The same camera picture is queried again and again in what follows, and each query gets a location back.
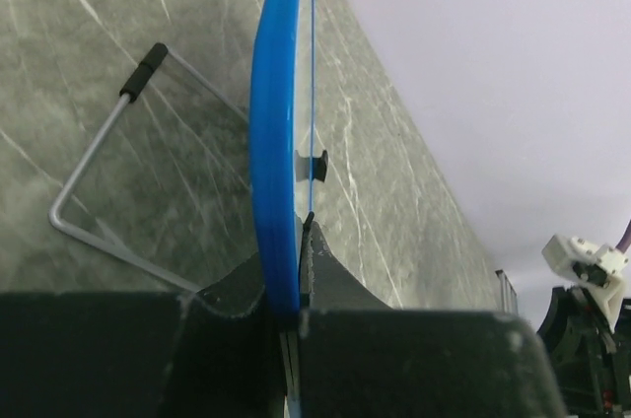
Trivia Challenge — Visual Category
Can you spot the wire whiteboard stand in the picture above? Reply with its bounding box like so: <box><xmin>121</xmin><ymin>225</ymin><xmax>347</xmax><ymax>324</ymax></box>
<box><xmin>48</xmin><ymin>42</ymin><xmax>262</xmax><ymax>291</ymax></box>

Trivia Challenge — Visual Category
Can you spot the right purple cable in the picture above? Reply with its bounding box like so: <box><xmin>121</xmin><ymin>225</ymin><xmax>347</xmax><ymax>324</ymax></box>
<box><xmin>616</xmin><ymin>215</ymin><xmax>631</xmax><ymax>254</ymax></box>

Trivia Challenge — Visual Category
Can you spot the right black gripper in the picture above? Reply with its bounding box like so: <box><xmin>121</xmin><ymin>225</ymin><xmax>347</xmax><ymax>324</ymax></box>
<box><xmin>537</xmin><ymin>287</ymin><xmax>630</xmax><ymax>417</ymax></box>

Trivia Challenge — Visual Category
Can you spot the blue framed whiteboard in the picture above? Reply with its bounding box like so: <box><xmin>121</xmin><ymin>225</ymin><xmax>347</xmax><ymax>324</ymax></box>
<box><xmin>248</xmin><ymin>0</ymin><xmax>316</xmax><ymax>317</ymax></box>

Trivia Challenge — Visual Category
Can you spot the aluminium right side rail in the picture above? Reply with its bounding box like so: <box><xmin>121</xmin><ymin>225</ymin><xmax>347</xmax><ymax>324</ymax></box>
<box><xmin>496</xmin><ymin>270</ymin><xmax>519</xmax><ymax>314</ymax></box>

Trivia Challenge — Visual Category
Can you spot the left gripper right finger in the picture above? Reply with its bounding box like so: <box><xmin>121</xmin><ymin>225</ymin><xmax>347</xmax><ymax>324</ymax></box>
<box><xmin>298</xmin><ymin>221</ymin><xmax>566</xmax><ymax>417</ymax></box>

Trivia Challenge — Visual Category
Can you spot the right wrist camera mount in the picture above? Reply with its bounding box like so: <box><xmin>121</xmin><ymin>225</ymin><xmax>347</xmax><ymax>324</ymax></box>
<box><xmin>541</xmin><ymin>235</ymin><xmax>630</xmax><ymax>332</ymax></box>

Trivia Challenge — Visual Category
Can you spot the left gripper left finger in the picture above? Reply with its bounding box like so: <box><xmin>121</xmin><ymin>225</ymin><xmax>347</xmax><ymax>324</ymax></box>
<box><xmin>1</xmin><ymin>257</ymin><xmax>285</xmax><ymax>417</ymax></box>

